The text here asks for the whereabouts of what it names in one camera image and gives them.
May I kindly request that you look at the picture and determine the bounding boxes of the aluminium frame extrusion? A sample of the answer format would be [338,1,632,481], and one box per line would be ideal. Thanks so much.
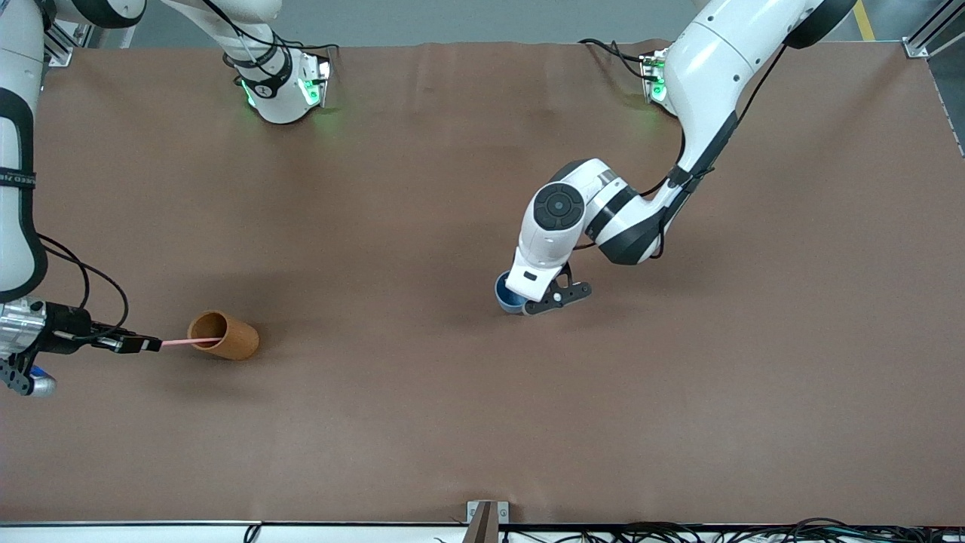
[902,0,965,60]
[41,19,96,68]

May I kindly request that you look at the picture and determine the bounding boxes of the blue cup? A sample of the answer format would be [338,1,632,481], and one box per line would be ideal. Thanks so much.
[494,271,529,315]

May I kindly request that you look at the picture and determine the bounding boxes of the left base connector plate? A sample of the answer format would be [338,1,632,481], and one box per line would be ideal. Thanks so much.
[640,51,672,103]

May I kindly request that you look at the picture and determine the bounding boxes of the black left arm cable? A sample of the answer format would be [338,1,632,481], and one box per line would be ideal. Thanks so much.
[573,41,789,262]

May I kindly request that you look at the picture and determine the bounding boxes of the brown cylindrical cup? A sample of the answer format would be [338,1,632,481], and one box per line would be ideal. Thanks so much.
[186,309,261,362]

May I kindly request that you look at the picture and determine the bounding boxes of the base connector plate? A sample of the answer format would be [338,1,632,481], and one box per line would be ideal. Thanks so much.
[297,54,333,109]
[640,51,672,103]

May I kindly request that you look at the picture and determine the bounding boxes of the right base connector plate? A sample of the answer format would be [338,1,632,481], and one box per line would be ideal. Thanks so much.
[297,54,333,109]

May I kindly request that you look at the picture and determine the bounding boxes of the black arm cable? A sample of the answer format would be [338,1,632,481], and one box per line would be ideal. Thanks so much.
[36,232,130,345]
[573,41,789,262]

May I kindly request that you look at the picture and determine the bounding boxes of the brown table cover sheet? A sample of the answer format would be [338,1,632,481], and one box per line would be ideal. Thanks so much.
[0,39,965,527]

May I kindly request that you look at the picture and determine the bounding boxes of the black right base cable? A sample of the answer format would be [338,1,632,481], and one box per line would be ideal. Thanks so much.
[201,0,341,73]

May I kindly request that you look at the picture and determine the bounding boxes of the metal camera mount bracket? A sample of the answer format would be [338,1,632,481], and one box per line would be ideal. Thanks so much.
[463,500,510,543]

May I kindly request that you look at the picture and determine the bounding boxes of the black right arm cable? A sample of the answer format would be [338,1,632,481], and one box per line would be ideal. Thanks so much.
[36,232,130,345]

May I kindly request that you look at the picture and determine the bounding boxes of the black left base cable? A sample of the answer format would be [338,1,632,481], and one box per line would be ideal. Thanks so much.
[578,37,657,84]

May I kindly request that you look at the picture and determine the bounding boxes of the black base cable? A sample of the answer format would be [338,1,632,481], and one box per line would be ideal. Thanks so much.
[201,0,341,73]
[578,37,657,84]

